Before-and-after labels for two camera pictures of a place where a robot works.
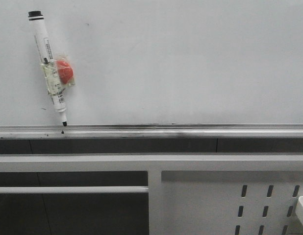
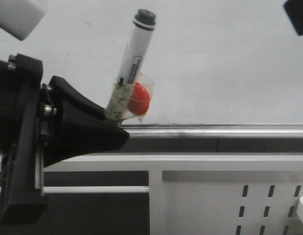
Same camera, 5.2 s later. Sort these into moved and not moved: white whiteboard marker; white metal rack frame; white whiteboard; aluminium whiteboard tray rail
Moved: white whiteboard marker
Not moved: aluminium whiteboard tray rail; white whiteboard; white metal rack frame
